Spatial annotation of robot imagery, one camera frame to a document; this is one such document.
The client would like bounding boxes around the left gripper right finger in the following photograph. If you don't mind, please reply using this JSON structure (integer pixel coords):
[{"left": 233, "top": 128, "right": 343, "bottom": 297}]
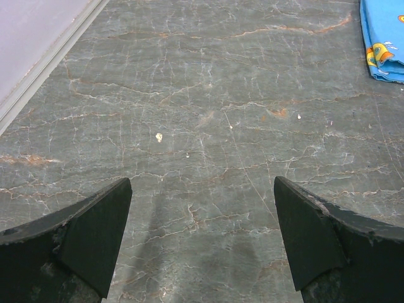
[{"left": 274, "top": 176, "right": 403, "bottom": 302}]

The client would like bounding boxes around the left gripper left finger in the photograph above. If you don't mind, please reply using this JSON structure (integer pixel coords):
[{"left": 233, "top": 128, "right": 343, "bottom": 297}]
[{"left": 1, "top": 178, "right": 132, "bottom": 302}]

